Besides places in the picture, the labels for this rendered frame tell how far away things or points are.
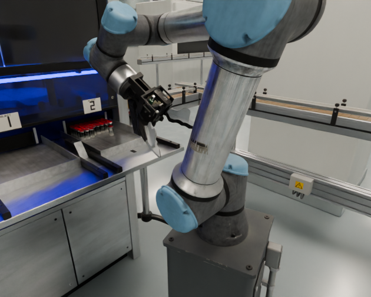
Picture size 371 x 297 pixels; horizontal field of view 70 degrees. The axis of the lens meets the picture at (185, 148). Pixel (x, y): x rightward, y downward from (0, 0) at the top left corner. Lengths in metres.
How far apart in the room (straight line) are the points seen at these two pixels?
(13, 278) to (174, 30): 1.21
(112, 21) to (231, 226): 0.58
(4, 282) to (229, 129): 1.22
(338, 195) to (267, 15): 1.44
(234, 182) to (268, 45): 0.37
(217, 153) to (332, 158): 1.84
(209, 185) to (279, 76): 1.82
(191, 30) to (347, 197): 1.32
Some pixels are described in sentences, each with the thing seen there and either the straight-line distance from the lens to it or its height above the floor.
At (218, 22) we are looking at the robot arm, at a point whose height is 1.33.
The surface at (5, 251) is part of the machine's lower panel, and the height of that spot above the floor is 0.50.
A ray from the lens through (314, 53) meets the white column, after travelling 2.20.
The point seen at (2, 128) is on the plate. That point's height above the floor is 1.00.
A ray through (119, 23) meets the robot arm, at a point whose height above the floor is 1.33.
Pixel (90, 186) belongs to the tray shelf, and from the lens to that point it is 0.89.
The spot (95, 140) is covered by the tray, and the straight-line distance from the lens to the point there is 1.25.
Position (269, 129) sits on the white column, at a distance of 2.41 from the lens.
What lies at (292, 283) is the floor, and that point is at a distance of 1.82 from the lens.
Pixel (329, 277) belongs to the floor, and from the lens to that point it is 1.94.
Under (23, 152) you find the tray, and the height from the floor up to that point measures 0.88.
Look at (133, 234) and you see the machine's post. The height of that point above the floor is 0.19.
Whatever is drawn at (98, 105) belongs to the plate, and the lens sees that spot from 1.30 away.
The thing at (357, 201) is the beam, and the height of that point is 0.50.
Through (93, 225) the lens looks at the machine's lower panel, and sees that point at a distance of 1.52.
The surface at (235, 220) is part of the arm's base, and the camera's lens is 0.75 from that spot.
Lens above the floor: 1.31
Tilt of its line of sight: 23 degrees down
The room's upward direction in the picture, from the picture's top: straight up
